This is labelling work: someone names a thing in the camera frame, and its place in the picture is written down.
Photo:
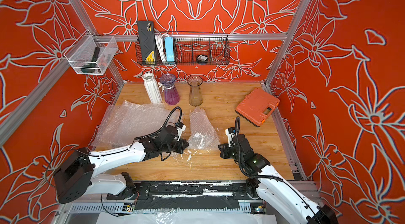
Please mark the white ribbed ceramic vase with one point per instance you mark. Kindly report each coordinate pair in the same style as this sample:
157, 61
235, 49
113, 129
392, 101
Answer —
152, 88

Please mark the purple blue glass vase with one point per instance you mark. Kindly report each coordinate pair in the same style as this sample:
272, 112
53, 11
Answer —
167, 86

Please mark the clear acrylic wall bin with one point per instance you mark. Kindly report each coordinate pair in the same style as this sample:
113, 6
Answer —
81, 51

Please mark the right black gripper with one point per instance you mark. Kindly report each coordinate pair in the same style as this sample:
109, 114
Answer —
224, 153

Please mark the bubble bundle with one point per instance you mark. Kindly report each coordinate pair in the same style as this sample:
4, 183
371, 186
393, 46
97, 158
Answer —
203, 135

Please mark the small black round device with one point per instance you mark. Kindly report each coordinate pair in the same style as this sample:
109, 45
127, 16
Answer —
202, 59

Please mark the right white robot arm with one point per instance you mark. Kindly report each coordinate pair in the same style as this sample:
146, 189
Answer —
266, 183

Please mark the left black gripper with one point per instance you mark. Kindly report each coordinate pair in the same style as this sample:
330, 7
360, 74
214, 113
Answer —
183, 145

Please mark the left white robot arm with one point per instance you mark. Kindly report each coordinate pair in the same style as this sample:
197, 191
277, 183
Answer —
84, 173

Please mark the black wire wall basket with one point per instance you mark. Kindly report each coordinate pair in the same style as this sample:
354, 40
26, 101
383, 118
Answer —
188, 45

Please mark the light blue box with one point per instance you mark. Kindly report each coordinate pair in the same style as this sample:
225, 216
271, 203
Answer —
169, 46

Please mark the clear ribbed glass vase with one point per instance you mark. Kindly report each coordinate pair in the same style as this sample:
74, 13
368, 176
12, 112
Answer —
195, 96

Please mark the black box with yellow label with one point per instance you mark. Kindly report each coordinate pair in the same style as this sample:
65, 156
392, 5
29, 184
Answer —
147, 42

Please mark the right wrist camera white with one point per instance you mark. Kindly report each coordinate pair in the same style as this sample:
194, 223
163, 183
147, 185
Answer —
230, 133

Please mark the orange plastic tool case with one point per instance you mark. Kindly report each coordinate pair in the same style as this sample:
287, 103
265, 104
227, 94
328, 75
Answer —
257, 106

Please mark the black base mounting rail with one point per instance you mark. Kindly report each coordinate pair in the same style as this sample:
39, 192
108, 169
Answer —
191, 195

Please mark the dark green handled tool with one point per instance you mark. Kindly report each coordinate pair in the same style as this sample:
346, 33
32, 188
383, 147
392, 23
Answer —
90, 67

